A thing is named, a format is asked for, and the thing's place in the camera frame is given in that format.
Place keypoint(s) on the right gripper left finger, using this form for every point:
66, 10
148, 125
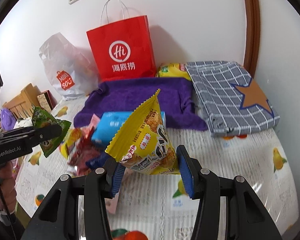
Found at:
57, 215

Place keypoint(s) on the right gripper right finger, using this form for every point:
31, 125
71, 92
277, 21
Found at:
246, 215

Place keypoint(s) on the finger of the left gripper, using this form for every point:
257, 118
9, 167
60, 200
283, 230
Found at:
38, 135

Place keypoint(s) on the green triangular snack packet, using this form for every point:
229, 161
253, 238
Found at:
42, 118

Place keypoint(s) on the red snack packet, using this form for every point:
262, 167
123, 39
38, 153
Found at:
79, 150

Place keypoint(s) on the yellow triangular snack packet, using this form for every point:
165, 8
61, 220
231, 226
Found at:
168, 165

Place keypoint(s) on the person's left hand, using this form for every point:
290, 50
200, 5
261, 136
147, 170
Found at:
8, 186

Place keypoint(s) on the purple plush item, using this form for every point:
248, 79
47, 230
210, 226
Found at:
7, 119

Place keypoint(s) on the wooden chair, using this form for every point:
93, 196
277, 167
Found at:
22, 105

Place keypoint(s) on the brown patterned box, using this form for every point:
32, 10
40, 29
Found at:
46, 101

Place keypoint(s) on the white plastic Miniso bag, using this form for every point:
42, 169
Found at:
69, 72

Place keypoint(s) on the blue tissue pack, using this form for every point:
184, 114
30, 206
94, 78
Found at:
110, 127

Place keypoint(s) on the fruit pattern tablecloth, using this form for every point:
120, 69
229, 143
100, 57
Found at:
135, 146

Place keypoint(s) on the purple towel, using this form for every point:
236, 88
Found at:
175, 99

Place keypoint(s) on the grey checked star cloth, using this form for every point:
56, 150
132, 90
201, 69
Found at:
233, 104

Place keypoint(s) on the red paper shopping bag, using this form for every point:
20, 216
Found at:
123, 49

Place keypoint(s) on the yellow tea box bag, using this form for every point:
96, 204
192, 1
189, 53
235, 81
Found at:
173, 70

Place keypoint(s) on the brown wooden door frame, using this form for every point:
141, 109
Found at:
253, 32

